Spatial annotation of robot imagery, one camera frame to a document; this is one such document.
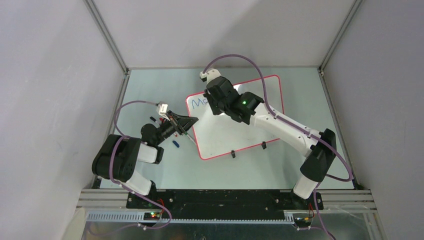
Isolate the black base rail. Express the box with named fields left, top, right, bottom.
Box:
left=126, top=189, right=324, bottom=221

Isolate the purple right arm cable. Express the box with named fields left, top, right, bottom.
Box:
left=202, top=54, right=355, bottom=240

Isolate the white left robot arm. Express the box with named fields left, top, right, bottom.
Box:
left=91, top=110, right=199, bottom=208

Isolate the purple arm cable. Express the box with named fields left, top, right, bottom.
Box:
left=202, top=54, right=355, bottom=240
left=87, top=100, right=174, bottom=238

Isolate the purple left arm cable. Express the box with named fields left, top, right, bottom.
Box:
left=87, top=100, right=174, bottom=238

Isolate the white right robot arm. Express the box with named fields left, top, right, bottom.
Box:
left=200, top=75, right=337, bottom=209

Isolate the blue marker cap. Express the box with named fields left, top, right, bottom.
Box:
left=172, top=140, right=180, bottom=148

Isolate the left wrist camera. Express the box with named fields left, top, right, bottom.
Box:
left=156, top=101, right=169, bottom=120

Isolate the black whiteboard right foot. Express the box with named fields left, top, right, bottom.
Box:
left=261, top=141, right=267, bottom=150

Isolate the pink framed whiteboard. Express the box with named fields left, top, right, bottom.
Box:
left=185, top=74, right=284, bottom=161

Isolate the aluminium frame profile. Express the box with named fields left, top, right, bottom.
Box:
left=77, top=189, right=377, bottom=226

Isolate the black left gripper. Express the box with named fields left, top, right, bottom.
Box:
left=155, top=110, right=198, bottom=146

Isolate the green cap marker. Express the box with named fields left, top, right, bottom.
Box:
left=185, top=132, right=197, bottom=145

